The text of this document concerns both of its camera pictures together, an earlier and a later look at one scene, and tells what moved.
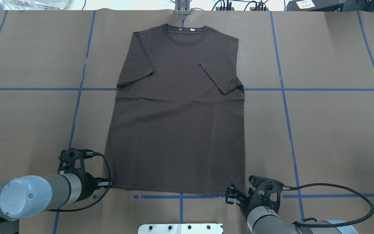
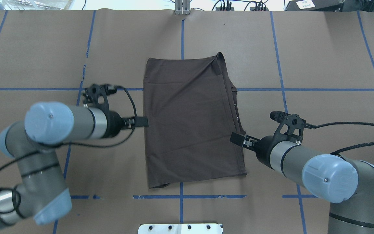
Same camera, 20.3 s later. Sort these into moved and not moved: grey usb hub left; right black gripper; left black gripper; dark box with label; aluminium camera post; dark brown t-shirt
Moved: right black gripper; dark brown t-shirt; left black gripper
Not moved: aluminium camera post; dark box with label; grey usb hub left
